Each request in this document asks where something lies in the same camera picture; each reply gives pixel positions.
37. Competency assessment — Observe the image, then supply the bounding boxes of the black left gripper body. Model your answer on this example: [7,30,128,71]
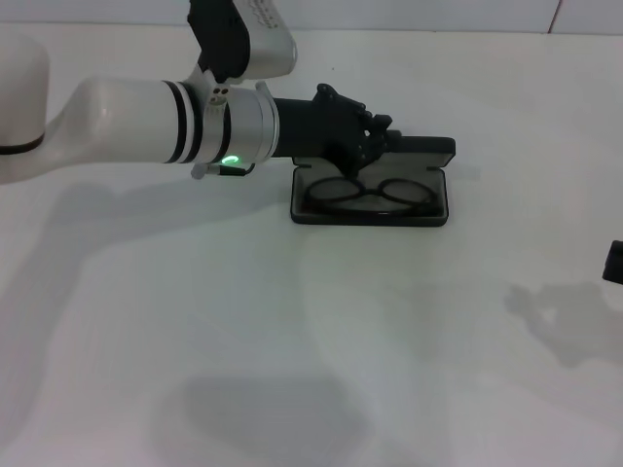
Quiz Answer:
[271,83,377,177]

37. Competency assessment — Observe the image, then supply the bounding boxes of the black round glasses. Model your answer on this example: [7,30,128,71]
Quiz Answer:
[304,176,436,217]

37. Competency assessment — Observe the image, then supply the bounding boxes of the black glasses case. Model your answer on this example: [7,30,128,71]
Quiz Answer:
[290,132,458,230]

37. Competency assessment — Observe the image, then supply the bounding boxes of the left gripper cable with plug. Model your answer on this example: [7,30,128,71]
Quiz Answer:
[191,162,258,182]

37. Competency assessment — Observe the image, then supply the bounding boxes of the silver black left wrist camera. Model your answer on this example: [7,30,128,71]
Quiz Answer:
[186,0,299,86]

